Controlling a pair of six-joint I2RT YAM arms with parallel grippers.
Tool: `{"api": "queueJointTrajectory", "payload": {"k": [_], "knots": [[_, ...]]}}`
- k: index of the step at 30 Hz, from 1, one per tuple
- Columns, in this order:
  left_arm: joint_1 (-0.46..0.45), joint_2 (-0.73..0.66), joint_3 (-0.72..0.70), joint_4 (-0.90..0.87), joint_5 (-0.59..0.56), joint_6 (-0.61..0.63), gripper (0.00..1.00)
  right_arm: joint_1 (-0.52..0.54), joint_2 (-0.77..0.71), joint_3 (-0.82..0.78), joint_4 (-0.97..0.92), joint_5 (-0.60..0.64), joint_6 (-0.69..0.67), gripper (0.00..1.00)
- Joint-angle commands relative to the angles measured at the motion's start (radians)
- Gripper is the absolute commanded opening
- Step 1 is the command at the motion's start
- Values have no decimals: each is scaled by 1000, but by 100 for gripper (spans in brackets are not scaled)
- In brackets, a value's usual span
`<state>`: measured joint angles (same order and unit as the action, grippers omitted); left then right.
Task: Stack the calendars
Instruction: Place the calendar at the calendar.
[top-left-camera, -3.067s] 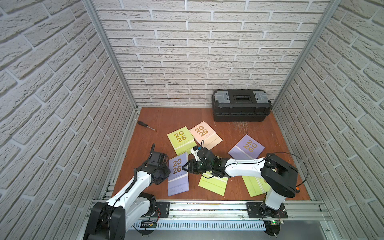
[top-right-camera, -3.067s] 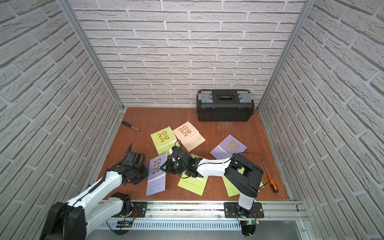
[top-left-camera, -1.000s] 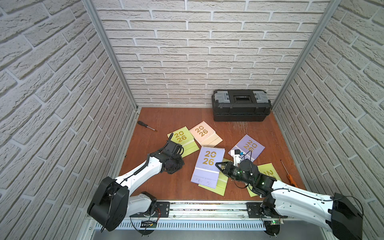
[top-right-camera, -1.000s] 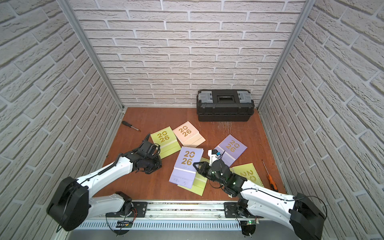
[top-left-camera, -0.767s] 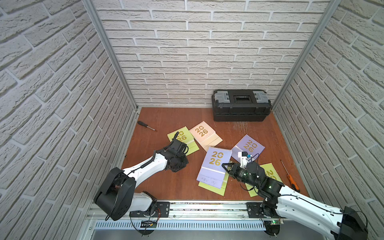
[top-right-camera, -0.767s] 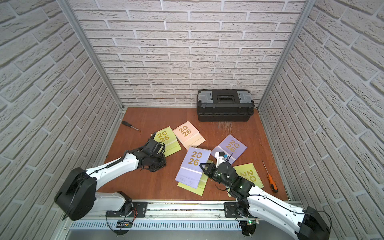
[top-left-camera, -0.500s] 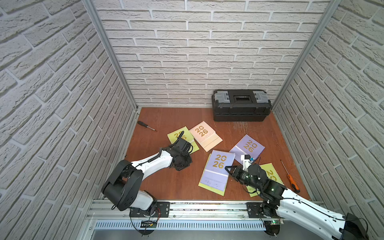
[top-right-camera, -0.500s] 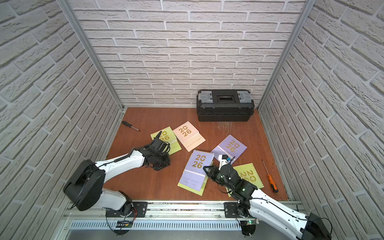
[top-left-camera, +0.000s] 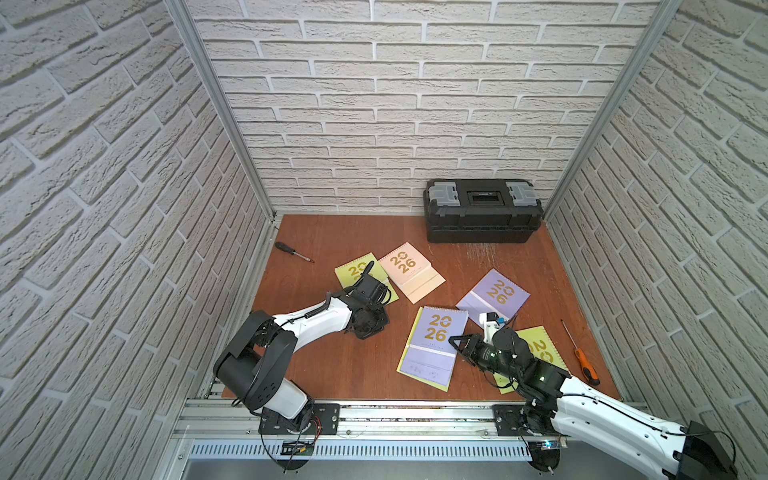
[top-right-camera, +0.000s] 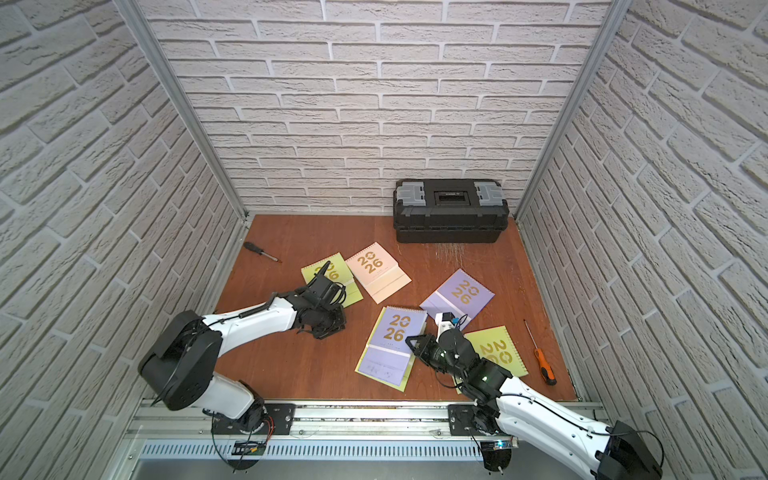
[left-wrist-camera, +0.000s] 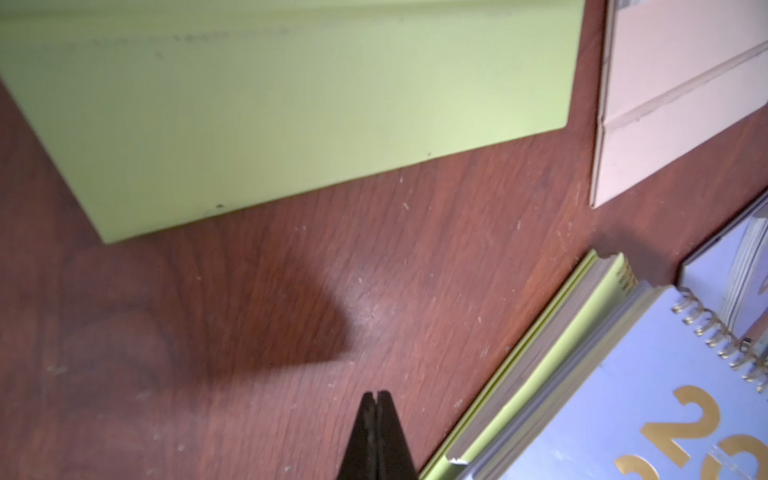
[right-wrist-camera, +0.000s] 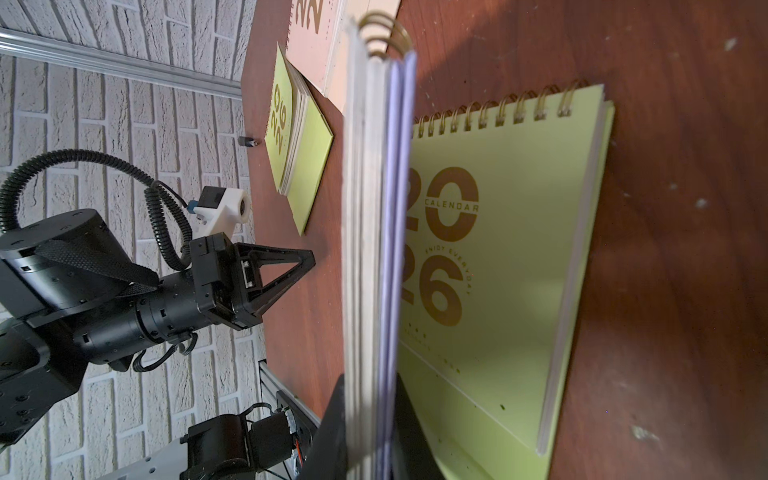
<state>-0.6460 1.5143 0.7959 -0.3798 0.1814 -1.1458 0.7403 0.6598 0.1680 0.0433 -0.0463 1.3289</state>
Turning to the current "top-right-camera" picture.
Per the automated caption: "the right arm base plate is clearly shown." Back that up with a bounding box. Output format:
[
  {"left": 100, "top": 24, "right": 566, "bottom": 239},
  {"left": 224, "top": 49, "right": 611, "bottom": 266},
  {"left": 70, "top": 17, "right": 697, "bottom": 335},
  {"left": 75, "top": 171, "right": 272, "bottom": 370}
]
[{"left": 447, "top": 403, "right": 500, "bottom": 437}]

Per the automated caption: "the black plastic toolbox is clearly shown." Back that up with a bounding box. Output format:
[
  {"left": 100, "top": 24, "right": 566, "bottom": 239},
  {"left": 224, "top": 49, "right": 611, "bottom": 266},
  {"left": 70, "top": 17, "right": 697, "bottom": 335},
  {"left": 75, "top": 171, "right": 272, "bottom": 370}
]
[{"left": 393, "top": 179, "right": 510, "bottom": 244}]

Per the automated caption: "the purple calendar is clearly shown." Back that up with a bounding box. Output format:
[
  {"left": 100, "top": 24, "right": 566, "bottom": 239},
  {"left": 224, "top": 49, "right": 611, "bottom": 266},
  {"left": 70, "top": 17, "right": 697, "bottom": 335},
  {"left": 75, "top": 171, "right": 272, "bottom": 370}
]
[
  {"left": 358, "top": 307, "right": 428, "bottom": 388},
  {"left": 420, "top": 269, "right": 494, "bottom": 329}
]

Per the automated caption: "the green calendar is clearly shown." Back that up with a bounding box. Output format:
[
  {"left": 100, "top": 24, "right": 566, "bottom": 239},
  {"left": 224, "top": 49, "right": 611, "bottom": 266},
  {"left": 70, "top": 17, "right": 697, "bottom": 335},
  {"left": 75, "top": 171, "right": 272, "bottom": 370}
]
[
  {"left": 301, "top": 253, "right": 363, "bottom": 308},
  {"left": 354, "top": 306, "right": 421, "bottom": 394},
  {"left": 465, "top": 326, "right": 528, "bottom": 377}
]

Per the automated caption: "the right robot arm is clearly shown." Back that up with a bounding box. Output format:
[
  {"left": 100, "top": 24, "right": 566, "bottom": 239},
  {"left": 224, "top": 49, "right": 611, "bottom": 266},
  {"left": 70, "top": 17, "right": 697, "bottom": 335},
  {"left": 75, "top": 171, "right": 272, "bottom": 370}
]
[{"left": 405, "top": 328, "right": 663, "bottom": 479}]

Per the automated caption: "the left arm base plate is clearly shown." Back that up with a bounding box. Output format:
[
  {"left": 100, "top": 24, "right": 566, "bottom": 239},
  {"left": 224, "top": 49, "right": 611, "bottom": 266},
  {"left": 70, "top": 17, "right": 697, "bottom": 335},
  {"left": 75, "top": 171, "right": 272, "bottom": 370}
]
[{"left": 211, "top": 402, "right": 297, "bottom": 436}]

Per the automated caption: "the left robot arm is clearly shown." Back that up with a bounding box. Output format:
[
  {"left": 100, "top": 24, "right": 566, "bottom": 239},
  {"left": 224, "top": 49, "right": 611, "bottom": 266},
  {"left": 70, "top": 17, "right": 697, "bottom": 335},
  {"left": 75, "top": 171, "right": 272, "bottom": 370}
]
[{"left": 138, "top": 263, "right": 346, "bottom": 432}]

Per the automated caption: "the aluminium mounting rail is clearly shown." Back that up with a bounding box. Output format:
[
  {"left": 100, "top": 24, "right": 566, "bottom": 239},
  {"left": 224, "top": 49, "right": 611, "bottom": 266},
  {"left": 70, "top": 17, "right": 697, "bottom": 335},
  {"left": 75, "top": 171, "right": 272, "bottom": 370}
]
[{"left": 122, "top": 397, "right": 619, "bottom": 444}]

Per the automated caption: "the pink calendar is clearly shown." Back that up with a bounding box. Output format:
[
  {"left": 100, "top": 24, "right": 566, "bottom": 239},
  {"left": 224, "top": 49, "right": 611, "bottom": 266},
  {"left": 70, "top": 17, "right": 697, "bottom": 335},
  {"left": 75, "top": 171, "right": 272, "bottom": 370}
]
[{"left": 345, "top": 242, "right": 411, "bottom": 304}]

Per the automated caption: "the black handled screwdriver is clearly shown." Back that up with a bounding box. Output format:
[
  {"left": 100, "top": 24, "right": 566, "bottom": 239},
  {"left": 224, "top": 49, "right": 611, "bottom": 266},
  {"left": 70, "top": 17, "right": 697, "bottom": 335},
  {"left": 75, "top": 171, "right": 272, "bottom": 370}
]
[{"left": 243, "top": 242, "right": 281, "bottom": 263}]

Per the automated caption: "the orange handled screwdriver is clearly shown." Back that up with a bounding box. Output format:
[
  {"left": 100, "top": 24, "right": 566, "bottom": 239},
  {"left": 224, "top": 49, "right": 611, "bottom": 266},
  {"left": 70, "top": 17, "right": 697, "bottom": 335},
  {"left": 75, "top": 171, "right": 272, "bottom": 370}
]
[{"left": 523, "top": 320, "right": 557, "bottom": 386}]

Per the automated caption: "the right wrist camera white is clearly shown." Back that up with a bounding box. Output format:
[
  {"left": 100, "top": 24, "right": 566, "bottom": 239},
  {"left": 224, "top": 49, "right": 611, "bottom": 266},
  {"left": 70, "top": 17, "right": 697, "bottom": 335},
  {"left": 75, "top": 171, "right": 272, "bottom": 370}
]
[{"left": 434, "top": 312, "right": 460, "bottom": 338}]

